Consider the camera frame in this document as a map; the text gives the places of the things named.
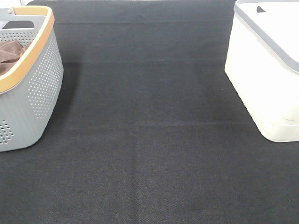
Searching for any brown microfibre towel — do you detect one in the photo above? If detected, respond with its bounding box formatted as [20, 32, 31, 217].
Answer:
[0, 40, 31, 76]

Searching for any grey perforated laundry basket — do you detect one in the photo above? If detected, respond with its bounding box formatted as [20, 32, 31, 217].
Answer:
[0, 6, 64, 152]

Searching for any white storage bin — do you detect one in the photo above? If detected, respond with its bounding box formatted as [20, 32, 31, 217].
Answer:
[225, 0, 299, 142]

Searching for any black table cloth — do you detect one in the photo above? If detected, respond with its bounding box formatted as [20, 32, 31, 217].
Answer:
[0, 0, 299, 224]

